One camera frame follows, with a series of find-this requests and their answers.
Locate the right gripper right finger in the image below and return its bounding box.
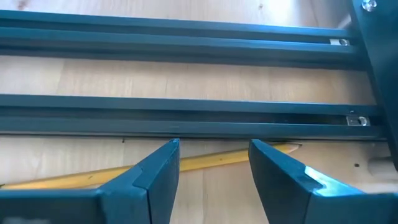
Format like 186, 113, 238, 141
248, 139, 364, 224

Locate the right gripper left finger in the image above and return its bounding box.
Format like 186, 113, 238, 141
98, 139, 181, 224

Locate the yellow pencil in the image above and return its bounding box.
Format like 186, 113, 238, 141
0, 142, 302, 190

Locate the black aluminium table frame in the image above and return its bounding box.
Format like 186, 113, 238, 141
0, 9, 389, 141

